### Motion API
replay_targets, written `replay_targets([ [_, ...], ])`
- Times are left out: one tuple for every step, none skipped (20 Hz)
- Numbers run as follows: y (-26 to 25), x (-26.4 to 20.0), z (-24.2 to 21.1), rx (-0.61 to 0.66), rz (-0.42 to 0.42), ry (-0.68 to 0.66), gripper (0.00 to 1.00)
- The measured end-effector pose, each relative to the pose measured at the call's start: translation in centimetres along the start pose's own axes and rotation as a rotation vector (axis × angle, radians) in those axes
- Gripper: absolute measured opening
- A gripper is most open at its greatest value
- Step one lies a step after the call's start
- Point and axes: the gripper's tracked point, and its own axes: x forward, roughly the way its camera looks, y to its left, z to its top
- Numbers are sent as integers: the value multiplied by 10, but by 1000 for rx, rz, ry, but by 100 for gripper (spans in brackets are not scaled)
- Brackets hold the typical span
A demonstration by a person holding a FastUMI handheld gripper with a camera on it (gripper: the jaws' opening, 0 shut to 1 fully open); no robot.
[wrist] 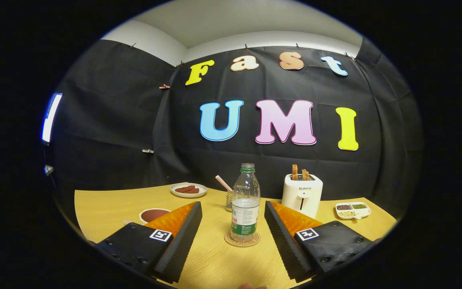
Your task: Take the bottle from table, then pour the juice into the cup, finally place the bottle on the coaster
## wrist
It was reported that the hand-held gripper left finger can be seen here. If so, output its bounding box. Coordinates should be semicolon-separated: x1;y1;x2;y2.
89;201;203;284

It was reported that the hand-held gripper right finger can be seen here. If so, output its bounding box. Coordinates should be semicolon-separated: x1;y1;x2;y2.
263;200;381;283

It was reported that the beige cup with wooden handle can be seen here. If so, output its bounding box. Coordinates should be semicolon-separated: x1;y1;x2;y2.
123;208;172;226

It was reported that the round cork coaster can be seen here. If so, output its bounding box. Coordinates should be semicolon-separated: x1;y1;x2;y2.
224;231;261;247

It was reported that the clear plastic juice bottle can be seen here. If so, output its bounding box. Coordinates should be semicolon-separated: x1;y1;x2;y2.
230;163;261;242

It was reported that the white toaster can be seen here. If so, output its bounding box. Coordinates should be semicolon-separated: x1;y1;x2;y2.
281;173;324;219

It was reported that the wooden table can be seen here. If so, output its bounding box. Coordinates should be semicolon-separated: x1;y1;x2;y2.
74;183;398;289

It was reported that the white round plate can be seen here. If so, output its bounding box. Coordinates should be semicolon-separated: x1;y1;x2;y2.
170;183;208;199

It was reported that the white divided snack dish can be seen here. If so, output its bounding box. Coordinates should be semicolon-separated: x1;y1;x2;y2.
335;201;372;220

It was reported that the red white striped straw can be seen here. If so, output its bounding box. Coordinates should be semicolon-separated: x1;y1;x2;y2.
215;175;234;192

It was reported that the black backdrop cloth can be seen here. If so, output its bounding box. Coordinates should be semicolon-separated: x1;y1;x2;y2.
49;36;424;221

